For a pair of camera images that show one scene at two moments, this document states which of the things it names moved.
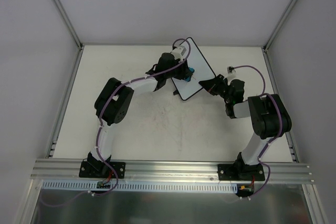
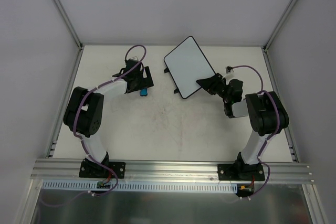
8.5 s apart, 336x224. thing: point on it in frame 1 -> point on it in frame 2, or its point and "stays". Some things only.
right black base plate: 240,172 stays
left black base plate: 93,169 stays
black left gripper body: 182,71 -> 146,79
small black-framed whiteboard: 202,72 stays
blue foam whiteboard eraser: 191,70 -> 144,92
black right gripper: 219,85 stays
